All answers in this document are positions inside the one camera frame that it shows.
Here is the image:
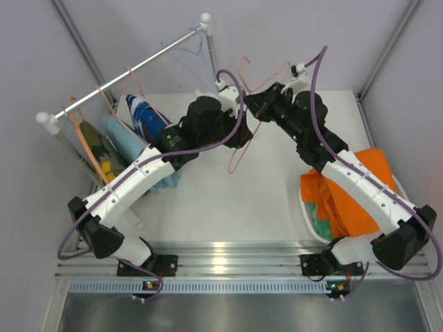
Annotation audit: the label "pink hanger with orange trousers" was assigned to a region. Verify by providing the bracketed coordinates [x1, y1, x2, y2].
[227, 57, 291, 174]

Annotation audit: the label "green white patterned trousers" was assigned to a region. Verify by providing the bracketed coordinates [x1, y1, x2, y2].
[304, 203, 334, 243]

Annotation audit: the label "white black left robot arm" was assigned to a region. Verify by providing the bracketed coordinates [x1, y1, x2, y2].
[68, 93, 246, 275]

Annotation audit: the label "silver clothes rack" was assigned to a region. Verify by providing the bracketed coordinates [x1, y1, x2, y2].
[35, 12, 219, 185]

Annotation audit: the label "light blue trousers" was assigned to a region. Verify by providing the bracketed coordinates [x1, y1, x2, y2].
[102, 116, 181, 192]

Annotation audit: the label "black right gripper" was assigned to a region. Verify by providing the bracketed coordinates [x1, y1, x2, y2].
[243, 82, 305, 143]

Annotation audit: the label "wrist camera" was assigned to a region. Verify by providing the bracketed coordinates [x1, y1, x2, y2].
[281, 62, 310, 94]
[215, 80, 239, 118]

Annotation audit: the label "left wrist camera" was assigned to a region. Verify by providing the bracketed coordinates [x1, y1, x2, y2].
[215, 80, 239, 118]

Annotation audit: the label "white perforated plastic basket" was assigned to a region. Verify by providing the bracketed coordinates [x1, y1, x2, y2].
[298, 172, 408, 243]

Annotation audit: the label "orange trousers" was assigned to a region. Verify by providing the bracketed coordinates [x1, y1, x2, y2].
[300, 149, 396, 239]

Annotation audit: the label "aluminium rail frame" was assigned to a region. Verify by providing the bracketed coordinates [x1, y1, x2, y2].
[55, 241, 431, 279]

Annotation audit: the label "blue wire hanger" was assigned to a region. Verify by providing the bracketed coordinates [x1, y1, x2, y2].
[159, 26, 216, 93]

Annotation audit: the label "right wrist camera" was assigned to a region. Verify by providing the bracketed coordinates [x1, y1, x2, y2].
[281, 62, 310, 94]

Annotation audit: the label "blue white patterned trousers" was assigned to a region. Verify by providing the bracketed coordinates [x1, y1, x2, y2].
[125, 94, 172, 143]

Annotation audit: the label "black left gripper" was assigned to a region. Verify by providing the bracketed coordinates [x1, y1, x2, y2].
[198, 103, 253, 149]

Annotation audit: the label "perforated cable duct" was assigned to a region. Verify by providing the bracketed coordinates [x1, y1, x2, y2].
[69, 279, 350, 295]

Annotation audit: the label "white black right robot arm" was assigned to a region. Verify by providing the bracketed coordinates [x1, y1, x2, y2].
[244, 83, 437, 275]

